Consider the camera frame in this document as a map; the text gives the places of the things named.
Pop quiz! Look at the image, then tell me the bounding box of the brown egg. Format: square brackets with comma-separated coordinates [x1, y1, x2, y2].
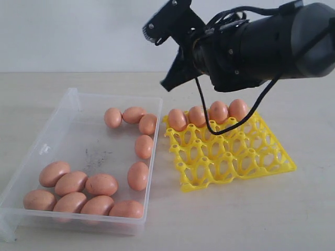
[127, 162, 149, 191]
[53, 192, 87, 213]
[122, 106, 147, 124]
[23, 189, 57, 211]
[109, 200, 143, 219]
[39, 161, 71, 188]
[135, 135, 153, 159]
[139, 113, 157, 135]
[85, 173, 118, 196]
[54, 171, 88, 197]
[81, 195, 114, 215]
[104, 107, 122, 128]

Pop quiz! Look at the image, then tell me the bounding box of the clear plastic bin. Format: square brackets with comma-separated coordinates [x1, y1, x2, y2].
[1, 88, 163, 242]

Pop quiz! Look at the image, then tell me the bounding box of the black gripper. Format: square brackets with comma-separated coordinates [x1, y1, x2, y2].
[160, 23, 236, 92]

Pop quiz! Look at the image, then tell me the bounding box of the black camera cable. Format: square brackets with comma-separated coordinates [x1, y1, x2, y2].
[195, 5, 335, 136]

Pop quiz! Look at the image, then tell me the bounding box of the brown egg packed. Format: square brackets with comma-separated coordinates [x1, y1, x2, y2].
[209, 101, 228, 124]
[188, 106, 206, 128]
[168, 109, 187, 131]
[228, 99, 249, 121]

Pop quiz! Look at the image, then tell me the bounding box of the yellow plastic egg tray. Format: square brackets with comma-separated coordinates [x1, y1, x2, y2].
[165, 112, 297, 192]

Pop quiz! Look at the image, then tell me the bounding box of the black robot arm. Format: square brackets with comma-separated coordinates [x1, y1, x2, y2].
[143, 1, 334, 93]

